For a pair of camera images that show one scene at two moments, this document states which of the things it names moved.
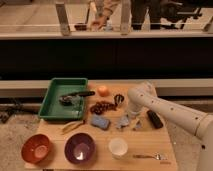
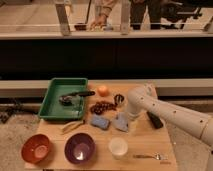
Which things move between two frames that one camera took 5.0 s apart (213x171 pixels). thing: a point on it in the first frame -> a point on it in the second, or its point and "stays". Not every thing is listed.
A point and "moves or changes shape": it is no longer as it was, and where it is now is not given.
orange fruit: x=103 y=91 stays
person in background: x=139 y=13 stays
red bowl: x=35 y=148 stays
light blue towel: x=124 y=120 moves or changes shape
